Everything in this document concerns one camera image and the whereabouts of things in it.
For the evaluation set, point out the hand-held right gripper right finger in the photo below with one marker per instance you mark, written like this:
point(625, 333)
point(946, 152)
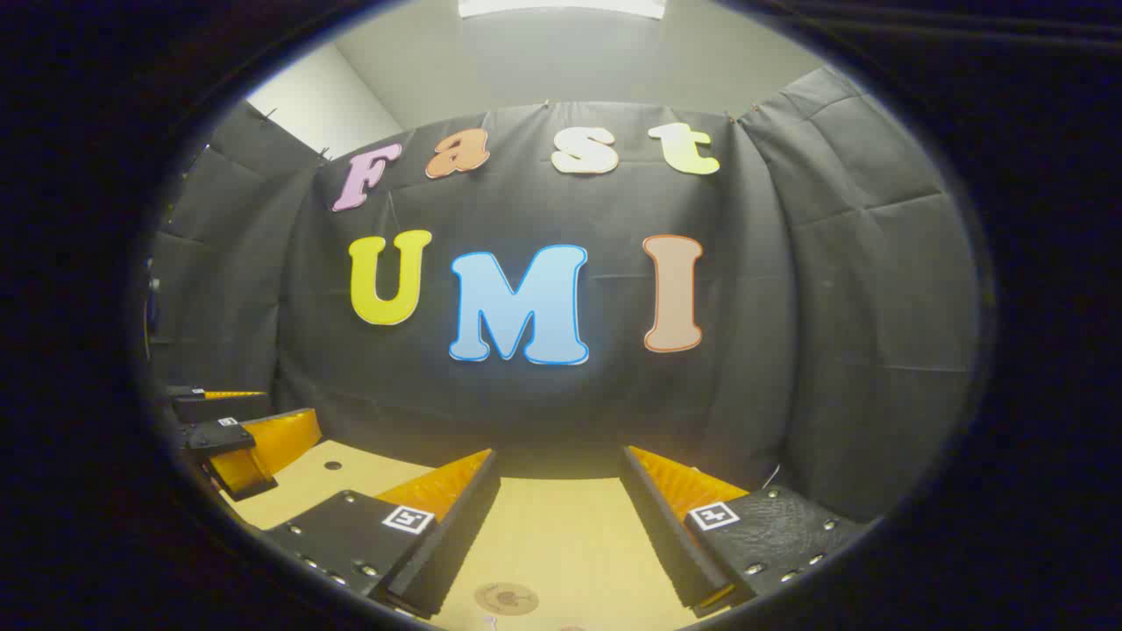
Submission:
point(666, 535)

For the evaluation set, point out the ceiling light panel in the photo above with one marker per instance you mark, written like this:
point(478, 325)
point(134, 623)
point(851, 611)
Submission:
point(561, 7)

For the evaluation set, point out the light wooden desktop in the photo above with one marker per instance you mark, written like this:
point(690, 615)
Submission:
point(552, 543)

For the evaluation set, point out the black backdrop cloth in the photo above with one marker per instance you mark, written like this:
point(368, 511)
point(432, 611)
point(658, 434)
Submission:
point(789, 307)

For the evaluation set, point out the round wooden coaster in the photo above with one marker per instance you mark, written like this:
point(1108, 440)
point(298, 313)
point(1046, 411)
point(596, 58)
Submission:
point(507, 599)

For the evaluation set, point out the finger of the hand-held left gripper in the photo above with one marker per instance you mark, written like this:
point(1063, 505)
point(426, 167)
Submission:
point(219, 406)
point(219, 436)

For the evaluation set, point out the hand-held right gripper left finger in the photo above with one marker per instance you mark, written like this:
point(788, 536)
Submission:
point(456, 535)

